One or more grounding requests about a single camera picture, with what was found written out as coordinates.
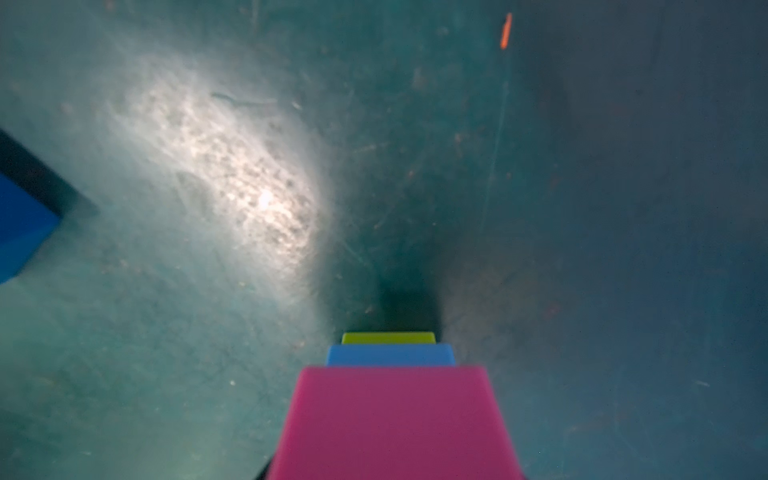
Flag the green lego brick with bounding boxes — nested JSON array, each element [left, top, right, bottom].
[[341, 331, 437, 345]]

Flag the light blue long lego brick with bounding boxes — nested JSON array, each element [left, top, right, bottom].
[[325, 344, 456, 367]]

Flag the pink lego brick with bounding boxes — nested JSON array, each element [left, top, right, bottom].
[[268, 366, 524, 480]]

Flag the blue small lego brick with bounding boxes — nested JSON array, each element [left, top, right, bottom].
[[1, 175, 60, 283]]

